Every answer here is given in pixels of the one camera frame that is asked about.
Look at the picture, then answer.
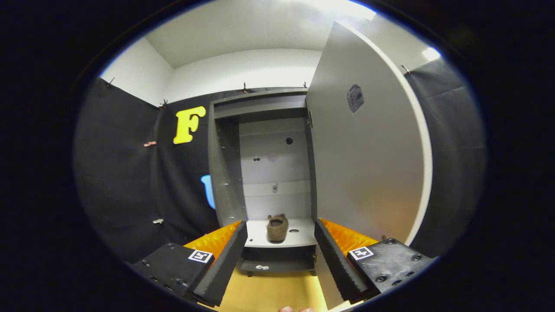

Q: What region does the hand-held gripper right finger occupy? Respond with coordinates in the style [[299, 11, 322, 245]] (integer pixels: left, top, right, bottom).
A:
[[313, 218, 435, 304]]

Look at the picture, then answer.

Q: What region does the long ceiling light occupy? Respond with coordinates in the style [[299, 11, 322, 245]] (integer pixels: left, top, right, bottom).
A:
[[304, 0, 377, 21]]

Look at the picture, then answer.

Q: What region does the black backdrop cloth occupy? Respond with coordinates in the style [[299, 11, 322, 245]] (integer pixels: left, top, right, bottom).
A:
[[74, 58, 486, 265]]

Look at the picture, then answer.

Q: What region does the beige shoe cabinet door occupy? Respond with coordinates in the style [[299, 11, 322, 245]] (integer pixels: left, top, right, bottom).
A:
[[306, 21, 433, 311]]

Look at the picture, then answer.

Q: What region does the grey shoe cabinet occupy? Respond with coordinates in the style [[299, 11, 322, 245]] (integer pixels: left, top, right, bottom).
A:
[[208, 88, 319, 277]]

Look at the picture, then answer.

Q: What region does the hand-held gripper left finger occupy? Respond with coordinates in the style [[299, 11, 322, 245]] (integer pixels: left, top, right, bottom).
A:
[[130, 220, 248, 307]]

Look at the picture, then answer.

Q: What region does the brown fuzzy shoe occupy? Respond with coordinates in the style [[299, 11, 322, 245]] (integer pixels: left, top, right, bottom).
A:
[[267, 214, 289, 242]]

